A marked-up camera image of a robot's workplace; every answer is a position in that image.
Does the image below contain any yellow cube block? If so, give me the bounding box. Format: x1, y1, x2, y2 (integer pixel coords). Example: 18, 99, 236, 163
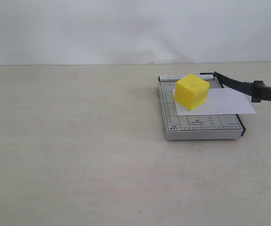
174, 74, 210, 111

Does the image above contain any white paper sheet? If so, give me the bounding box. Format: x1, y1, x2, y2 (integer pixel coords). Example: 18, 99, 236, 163
175, 88, 255, 116

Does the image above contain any grey paper cutter base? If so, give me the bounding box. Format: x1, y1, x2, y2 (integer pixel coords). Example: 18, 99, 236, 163
158, 75, 246, 140

